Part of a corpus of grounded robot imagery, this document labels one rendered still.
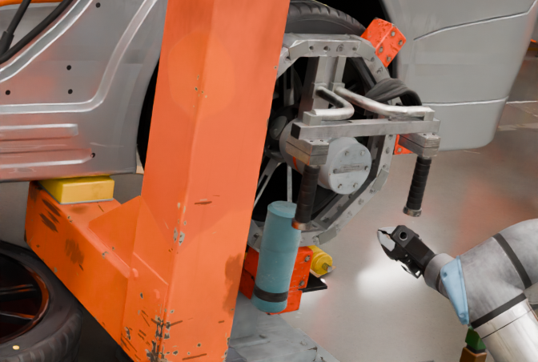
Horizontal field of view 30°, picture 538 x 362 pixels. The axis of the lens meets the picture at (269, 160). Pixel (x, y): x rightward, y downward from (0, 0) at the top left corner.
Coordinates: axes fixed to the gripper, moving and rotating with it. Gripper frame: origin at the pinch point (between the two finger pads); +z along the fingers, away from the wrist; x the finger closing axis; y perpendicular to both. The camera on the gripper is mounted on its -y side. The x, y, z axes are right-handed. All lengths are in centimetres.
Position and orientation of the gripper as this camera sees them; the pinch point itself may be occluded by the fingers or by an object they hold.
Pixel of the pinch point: (379, 231)
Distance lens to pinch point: 261.4
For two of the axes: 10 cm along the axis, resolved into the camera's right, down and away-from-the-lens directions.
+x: 6.8, -7.1, 1.7
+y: 4.7, 6.1, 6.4
